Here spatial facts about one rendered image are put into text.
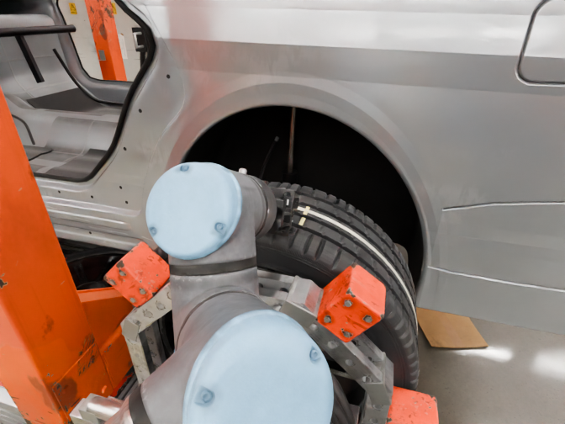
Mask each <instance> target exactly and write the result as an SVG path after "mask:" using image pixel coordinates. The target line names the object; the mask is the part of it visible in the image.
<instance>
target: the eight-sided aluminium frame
mask: <svg viewBox="0 0 565 424"><path fill-rule="evenodd" d="M257 275H258V287H259V298H261V299H262V300H263V301H264V302H266V303H267V304H268V305H270V306H271V307H272V308H273V309H274V310H276V311H279V312H281V313H283V314H285V315H288V316H290V317H291V318H293V319H294V320H295V321H297V322H298V323H299V324H300V325H301V327H303V328H304V330H305V331H306V332H307V333H308V334H309V335H310V336H311V337H312V338H313V339H314V340H315V341H316V342H317V343H318V344H319V345H320V346H321V347H322V348H323V349H324V350H325V351H326V352H327V353H328V354H329V355H330V356H331V357H332V358H333V359H334V360H335V361H336V362H337V363H338V364H339V365H340V366H341V367H342V368H343V369H344V370H345V371H346V372H347V373H348V374H349V375H350V376H351V377H352V378H353V379H354V380H355V381H356V382H357V383H358V384H359V385H360V386H361V387H362V388H363V389H364V390H365V391H366V392H365V396H364V401H363V406H362V414H361V419H360V423H359V424H385V423H386V420H387V416H388V410H389V407H390V406H391V405H392V396H393V363H392V362H391V361H390V360H389V359H388V358H387V356H386V353H385V352H382V351H381V350H380V349H379V348H378V347H377V346H376V345H375V344H374V343H373V342H372V341H371V340H370V339H369V338H368V337H367V336H366V335H365V334H364V333H361V334H360V335H358V336H357V337H355V338H353V339H352V340H350V341H349V342H343V341H342V340H341V339H340V338H339V337H337V336H336V335H335V334H333V333H332V332H331V331H329V330H328V329H327V328H325V327H324V326H322V325H321V324H320V323H319V322H318V321H317V320H316V318H317V315H318V311H319V305H320V302H321V299H322V296H323V293H324V290H323V289H322V288H320V287H318V286H317V285H316V284H315V283H314V282H313V281H312V280H309V279H305V278H300V277H299V276H297V275H296V276H295V277H292V276H288V275H282V274H278V273H269V272H265V271H261V270H257ZM170 310H172V297H171V285H170V279H168V281H167V282H166V283H165V284H164V285H163V287H162V288H161V289H160V290H159V291H158V292H157V294H156V295H155V296H153V297H152V298H151V299H149V300H148V301H147V302H146V303H144V304H143V305H142V306H141V307H140V308H136V307H135V308H134V309H133V310H132V311H131V312H130V313H129V314H128V315H127V316H126V317H125V319H124V320H123V321H122V322H121V323H120V325H121V327H122V335H123V336H124V338H125V341H126V344H127V347H128V349H129V354H130V357H131V360H132V363H133V365H134V368H135V373H136V376H137V379H138V381H139V383H138V386H139V385H141V384H142V383H143V381H144V380H146V379H147V378H148V377H149V376H150V375H151V374H152V373H153V372H154V371H155V370H157V369H158V368H159V367H160V366H161V365H162V364H163V363H164V362H165V361H166V355H165V352H164V348H163V345H162V340H161V334H160V331H159V327H158V324H157V320H158V319H160V318H161V317H162V316H164V315H165V314H166V313H167V312H169V311H170Z"/></svg>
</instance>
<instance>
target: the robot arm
mask: <svg viewBox="0 0 565 424"><path fill-rule="evenodd" d="M246 173H247V171H246V169H244V168H241V169H240V170H239V172H236V171H232V170H230V169H227V168H225V167H223V166H220V165H219V164H216V163H211V162H187V163H183V164H180V165H177V166H175V167H173V168H171V169H170V170H168V171H167V172H165V173H164V174H163V175H162V176H161V177H160V178H159V179H158V180H157V181H156V183H155V185H154V186H153V188H152V190H151V191H150V195H149V198H148V200H147V205H146V222H147V226H148V229H149V232H150V234H151V236H152V238H153V240H154V241H155V243H156V244H157V245H158V246H159V247H160V248H161V249H162V250H163V251H164V252H166V253H167V254H168V261H169V270H170V285H171V297H172V319H173V331H174V343H175V350H174V353H173V354H172V355H171V356H170V357H169V358H168V359H167V360H166V361H165V362H164V363H163V364H162V365H161V366H160V367H159V368H158V369H157V370H155V371H154V372H153V373H152V374H151V375H150V376H149V377H148V378H147V379H146V380H144V381H143V383H142V384H141V385H139V386H138V387H137V388H136V389H135V390H134V391H133V392H132V393H131V394H130V395H129V396H128V397H127V398H126V399H125V401H124V403H123V404H122V406H121V407H120V409H119V410H118V411H117V412H116V413H115V414H114V415H112V416H111V417H110V418H109V419H108V420H107V421H106V422H105V423H104V424H330V419H331V416H332V410H333V400H334V391H333V383H332V378H331V374H330V369H329V366H328V363H327V362H326V359H325V356H324V354H323V353H322V352H321V350H320V349H319V347H318V346H317V344H316V343H315V342H314V341H313V340H312V339H311V338H310V337H309V335H308V334H307V332H306V331H305V330H304V328H303V327H301V325H300V324H299V323H298V322H297V321H295V320H294V319H293V318H291V317H290V316H288V315H285V314H283V313H281V312H279V311H276V310H274V309H273V308H272V307H271V306H270V305H268V304H267V303H266V302H264V301H263V300H262V299H261V298H259V287H258V275H257V263H256V240H257V239H259V238H262V237H263V236H264V235H265V234H266V233H270V234H275V235H280V236H292V235H295V232H291V231H289V230H290V229H291V228H292V222H293V220H291V219H292V218H293V214H294V211H293V209H297V208H298V201H299V198H294V197H295V194H296V193H302V192H299V191H295V190H289V189H283V188H273V187H268V186H267V185H268V181H263V180H261V179H259V178H256V177H254V176H251V175H246ZM278 228H283V229H285V228H286V230H285V231H278Z"/></svg>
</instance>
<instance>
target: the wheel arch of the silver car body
mask: <svg viewBox="0 0 565 424"><path fill-rule="evenodd" d="M291 107H294V108H297V119H296V132H295V145H294V158H293V169H296V170H297V171H298V181H297V182H296V184H298V185H300V186H301V188H302V187H303V186H306V187H310V188H312V189H313V190H315V189H318V190H320V191H323V192H325V193H326V194H327V195H329V194H331V195H333V196H335V197H336V199H342V200H344V201H345V202H346V204H350V205H352V206H354V207H355V209H359V210H360V211H361V212H362V213H363V214H364V216H365V215H367V216H368V217H369V218H370V219H371V220H373V221H374V224H377V225H378V226H379V227H381V228H382V229H383V232H385V233H386V234H387V235H388V236H389V237H390V239H391V240H392V241H393V243H398V244H399V245H400V246H403V247H404V248H405V249H406V251H407V253H408V267H409V271H410V273H411V276H412V279H413V282H414V286H415V296H416V302H417V300H418V298H419V297H420V293H421V291H422V289H423V286H424V282H425V276H426V271H427V267H428V266H427V264H428V241H427V233H426V228H425V221H424V217H423V215H422V211H421V208H420V205H419V202H418V200H417V198H416V196H415V193H414V191H413V189H412V188H411V186H410V184H409V181H408V180H407V178H406V176H405V175H404V174H403V172H402V171H401V169H400V168H399V166H398V165H397V164H396V162H395V161H394V160H393V158H392V157H391V156H390V155H389V154H388V153H387V152H386V151H385V150H384V149H383V148H382V147H381V146H380V145H379V144H378V143H377V142H376V141H375V140H374V139H373V138H371V137H370V136H369V135H367V134H366V133H365V132H363V131H362V130H360V129H359V128H357V127H356V126H355V125H353V124H351V123H349V122H348V121H346V120H344V119H342V118H340V117H338V116H336V115H334V114H331V113H329V112H326V111H324V110H322V109H317V108H314V107H310V106H307V105H302V104H298V103H282V102H272V103H257V104H252V105H248V106H245V107H242V108H239V109H235V110H232V111H230V112H229V113H226V114H223V115H222V116H220V117H218V118H217V119H215V120H214V121H212V122H211V123H209V124H208V125H206V126H205V127H204V128H203V129H201V130H200V131H199V132H198V133H197V134H196V135H195V136H194V137H193V139H192V140H191V141H190V142H189V143H188V145H187V147H186V148H185V149H184V151H183V153H182V154H181V156H180V157H179V159H178V161H177V164H176V166H177V165H180V164H183V163H187V162H211V163H216V164H219V165H220V166H223V167H225V168H227V169H230V170H232V171H236V172H239V170H240V169H241V168H244V169H246V171H247V173H246V175H251V176H254V177H256V178H259V177H260V174H261V169H262V166H263V164H264V161H265V160H266V157H267V154H268V152H269V150H270V148H271V146H272V143H273V142H274V140H275V138H276V136H278V137H279V140H278V141H277V143H276V145H275V146H274V148H273V150H272V153H271V155H270V157H269V159H268V161H267V164H266V167H265V170H264V173H263V176H262V180H263V181H268V182H269V183H270V182H279V183H283V182H282V170H283V169H287V168H288V142H289V128H290V114H291Z"/></svg>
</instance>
